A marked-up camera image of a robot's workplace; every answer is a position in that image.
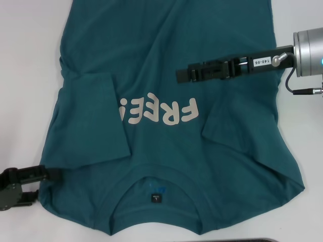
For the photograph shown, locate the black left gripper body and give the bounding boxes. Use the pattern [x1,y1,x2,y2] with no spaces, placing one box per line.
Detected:
[0,168,24,211]

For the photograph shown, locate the right gripper cable with plugs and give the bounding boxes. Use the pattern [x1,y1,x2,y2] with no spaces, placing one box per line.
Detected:
[272,51,323,97]

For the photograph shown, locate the teal t-shirt with FREE print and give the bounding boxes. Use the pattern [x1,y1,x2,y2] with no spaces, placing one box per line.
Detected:
[36,0,307,229]

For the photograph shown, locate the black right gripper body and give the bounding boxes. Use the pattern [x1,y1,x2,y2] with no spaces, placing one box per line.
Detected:
[226,44,296,79]

